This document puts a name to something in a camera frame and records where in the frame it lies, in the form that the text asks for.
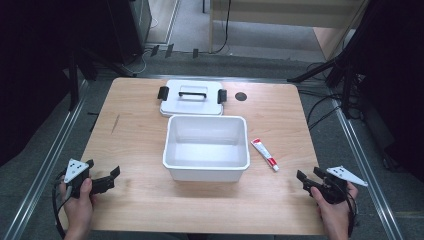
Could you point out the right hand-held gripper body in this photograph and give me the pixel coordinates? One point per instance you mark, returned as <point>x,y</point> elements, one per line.
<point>331,190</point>

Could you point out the dark curtain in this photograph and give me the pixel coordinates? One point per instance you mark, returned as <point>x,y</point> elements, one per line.
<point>40,66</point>
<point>396,83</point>

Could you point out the white plastic storage box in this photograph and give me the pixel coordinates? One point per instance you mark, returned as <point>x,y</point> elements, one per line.
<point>206,148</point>

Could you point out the white red ointment tube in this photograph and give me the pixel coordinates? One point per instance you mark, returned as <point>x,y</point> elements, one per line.
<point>265,154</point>

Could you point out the black cabinet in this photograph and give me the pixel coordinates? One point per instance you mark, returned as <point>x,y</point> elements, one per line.
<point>128,30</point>

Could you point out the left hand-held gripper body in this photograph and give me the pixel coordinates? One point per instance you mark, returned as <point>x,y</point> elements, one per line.
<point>80,178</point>

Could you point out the light wooden furniture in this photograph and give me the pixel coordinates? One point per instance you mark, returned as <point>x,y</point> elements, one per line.
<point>283,13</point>

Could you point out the metal floor rail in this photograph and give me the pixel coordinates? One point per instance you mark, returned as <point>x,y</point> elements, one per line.
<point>366,173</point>
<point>43,170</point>

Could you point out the black tripod stand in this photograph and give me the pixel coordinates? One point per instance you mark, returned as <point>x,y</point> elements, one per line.
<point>74,83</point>
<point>336,71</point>

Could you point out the person's right hand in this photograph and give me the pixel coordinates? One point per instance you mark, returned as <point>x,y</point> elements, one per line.
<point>333,213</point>

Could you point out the person's left hand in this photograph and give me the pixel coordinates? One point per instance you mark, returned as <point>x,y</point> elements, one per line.
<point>78,208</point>

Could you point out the black round table grommet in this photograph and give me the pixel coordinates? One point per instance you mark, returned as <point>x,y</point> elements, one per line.
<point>240,96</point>

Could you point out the black floor bracket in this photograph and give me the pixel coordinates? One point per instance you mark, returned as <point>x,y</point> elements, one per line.
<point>169,50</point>
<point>155,50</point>
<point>195,53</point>

